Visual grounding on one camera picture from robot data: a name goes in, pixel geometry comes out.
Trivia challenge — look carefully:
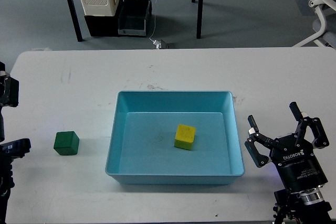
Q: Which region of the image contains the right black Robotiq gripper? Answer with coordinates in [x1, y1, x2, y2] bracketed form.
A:
[244, 102, 330, 194]

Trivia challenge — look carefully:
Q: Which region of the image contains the yellow block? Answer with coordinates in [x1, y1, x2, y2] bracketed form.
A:
[174, 124, 196, 151]

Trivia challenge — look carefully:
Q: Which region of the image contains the green block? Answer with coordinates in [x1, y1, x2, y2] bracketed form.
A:
[54, 131, 80, 156]

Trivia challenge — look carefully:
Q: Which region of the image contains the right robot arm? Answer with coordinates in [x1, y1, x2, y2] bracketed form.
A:
[245, 102, 332, 223]

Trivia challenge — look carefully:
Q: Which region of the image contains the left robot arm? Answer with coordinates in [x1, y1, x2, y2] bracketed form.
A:
[1, 62, 31, 223]

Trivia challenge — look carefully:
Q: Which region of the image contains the blue plastic box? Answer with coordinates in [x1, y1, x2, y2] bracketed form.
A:
[106, 91, 245, 185]

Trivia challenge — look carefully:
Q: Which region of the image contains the white office chair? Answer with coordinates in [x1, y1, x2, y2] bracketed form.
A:
[295, 0, 335, 49]

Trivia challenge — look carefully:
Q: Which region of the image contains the black open bin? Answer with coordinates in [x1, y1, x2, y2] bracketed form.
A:
[118, 0, 152, 37]

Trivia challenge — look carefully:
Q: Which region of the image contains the black crate under cream crate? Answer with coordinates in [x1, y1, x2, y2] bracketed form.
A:
[85, 0, 124, 37]

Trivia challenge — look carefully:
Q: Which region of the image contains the black table leg left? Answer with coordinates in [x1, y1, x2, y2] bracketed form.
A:
[67, 0, 83, 42]

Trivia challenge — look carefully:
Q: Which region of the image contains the white cable with plug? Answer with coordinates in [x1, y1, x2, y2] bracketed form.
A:
[117, 0, 170, 50]

